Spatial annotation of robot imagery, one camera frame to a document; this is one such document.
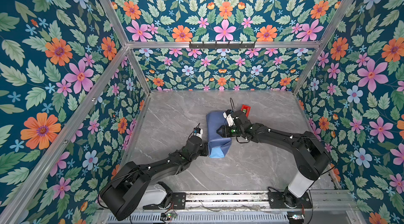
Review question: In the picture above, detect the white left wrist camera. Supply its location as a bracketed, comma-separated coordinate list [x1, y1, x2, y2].
[192, 128, 203, 138]

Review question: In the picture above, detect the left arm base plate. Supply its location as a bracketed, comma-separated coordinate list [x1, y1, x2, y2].
[142, 192, 187, 210]

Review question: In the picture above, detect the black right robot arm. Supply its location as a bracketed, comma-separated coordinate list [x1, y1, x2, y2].
[216, 110, 331, 208]

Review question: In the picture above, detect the light blue wrapping paper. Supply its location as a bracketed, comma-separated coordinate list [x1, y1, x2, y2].
[206, 111, 232, 158]

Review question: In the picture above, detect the black hook rail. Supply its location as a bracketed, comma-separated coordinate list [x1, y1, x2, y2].
[188, 41, 256, 50]

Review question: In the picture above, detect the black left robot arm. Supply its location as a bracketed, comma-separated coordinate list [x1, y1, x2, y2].
[100, 136, 208, 221]

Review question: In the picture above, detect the white cable duct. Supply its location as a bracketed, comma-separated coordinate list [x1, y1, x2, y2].
[106, 212, 289, 224]

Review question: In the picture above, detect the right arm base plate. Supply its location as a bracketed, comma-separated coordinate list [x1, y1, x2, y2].
[267, 191, 313, 209]

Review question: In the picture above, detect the aluminium mounting rail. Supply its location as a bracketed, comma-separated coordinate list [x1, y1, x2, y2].
[183, 189, 359, 212]

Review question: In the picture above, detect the red tape dispenser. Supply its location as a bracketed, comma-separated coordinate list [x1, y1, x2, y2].
[241, 105, 251, 117]

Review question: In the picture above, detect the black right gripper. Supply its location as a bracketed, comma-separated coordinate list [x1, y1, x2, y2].
[215, 125, 244, 138]

